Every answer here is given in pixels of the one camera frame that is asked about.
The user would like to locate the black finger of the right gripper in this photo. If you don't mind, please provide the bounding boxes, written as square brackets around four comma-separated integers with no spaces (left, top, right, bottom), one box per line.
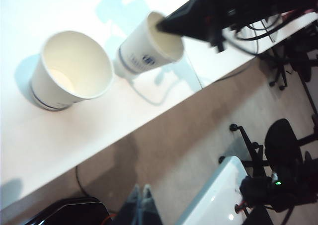
[156,0,212,46]

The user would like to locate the black glossy object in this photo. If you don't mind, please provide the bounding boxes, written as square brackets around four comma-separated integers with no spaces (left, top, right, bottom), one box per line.
[27,197,111,225]

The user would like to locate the black mesh office chair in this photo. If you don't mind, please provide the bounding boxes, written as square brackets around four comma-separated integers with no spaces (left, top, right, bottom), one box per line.
[230,118,318,186]

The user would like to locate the black office chair bases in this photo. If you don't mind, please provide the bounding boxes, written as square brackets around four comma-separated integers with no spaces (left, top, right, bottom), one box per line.
[258,23,318,91]

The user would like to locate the white paper cup blue logo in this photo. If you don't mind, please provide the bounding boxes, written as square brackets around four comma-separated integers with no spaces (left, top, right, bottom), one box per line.
[113,11,186,79]
[29,30,115,111]

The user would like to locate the white robot base platform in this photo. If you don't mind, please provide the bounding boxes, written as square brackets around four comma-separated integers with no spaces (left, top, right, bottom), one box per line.
[178,156,251,225]

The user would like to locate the person in blue jeans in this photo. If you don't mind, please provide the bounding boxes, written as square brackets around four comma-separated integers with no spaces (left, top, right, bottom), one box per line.
[116,184,162,225]

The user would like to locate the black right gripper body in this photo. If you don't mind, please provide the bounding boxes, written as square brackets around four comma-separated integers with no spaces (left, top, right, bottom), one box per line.
[196,0,251,53]

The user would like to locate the black cable bundle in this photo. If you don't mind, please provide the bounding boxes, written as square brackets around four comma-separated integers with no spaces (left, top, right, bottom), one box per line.
[235,11,286,56]

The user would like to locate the thin black floor cable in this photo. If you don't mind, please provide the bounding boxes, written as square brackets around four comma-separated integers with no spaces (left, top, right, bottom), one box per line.
[75,165,90,198]

